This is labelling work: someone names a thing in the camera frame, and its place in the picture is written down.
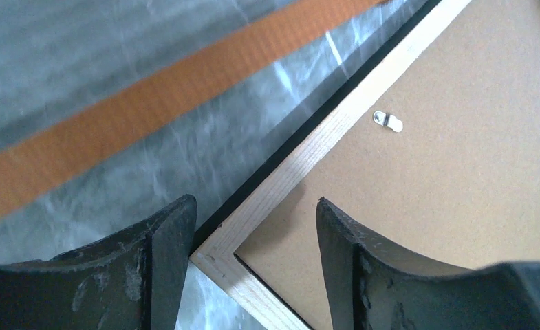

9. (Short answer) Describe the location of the wooden shelf rack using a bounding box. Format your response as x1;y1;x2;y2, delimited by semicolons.
0;0;389;231

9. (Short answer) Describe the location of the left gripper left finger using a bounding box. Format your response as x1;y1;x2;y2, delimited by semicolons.
0;195;197;329

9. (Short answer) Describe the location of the brown cardboard backing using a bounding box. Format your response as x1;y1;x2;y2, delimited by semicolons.
237;1;540;329

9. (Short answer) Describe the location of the silver frame turn clip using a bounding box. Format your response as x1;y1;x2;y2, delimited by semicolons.
373;111;403;133

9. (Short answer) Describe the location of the wooden picture frame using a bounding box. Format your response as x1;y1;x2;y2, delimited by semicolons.
191;1;467;329

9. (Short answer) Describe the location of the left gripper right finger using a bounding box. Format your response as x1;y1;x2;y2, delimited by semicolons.
316;198;540;329

